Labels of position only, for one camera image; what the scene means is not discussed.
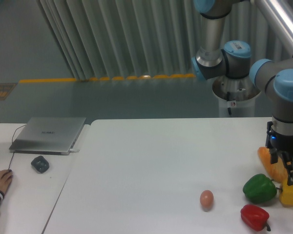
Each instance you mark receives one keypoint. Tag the green bell pepper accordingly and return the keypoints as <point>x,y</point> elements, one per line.
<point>259,189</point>

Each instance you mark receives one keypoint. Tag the person's hand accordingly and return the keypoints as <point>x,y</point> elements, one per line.
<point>5,180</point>

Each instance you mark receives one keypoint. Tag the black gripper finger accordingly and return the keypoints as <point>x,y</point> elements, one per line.
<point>287,159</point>
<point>274,155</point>

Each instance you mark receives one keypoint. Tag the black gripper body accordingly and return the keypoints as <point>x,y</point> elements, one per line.
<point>279,141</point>

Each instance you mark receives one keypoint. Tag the yellow bell pepper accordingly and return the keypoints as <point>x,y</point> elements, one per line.
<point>286,194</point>

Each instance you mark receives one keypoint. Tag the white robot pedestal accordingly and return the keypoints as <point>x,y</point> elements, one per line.
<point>236,97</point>

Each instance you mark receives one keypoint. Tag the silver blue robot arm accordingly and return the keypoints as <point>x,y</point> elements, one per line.
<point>275,79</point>

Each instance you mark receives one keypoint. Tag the silver closed laptop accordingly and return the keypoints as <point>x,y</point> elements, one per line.
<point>48,135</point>

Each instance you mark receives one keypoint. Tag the brown egg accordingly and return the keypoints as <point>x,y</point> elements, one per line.
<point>206,199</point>

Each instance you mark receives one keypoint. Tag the white usb plug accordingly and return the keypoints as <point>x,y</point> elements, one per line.
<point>74,150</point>

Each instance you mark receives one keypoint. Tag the grey pleated curtain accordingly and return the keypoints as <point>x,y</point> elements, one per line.
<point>128,38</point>

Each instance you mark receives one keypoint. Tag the small black plastic holder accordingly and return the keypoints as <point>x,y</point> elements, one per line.
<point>40,164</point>

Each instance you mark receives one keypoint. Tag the red bell pepper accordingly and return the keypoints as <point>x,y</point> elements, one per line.
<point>255,217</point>

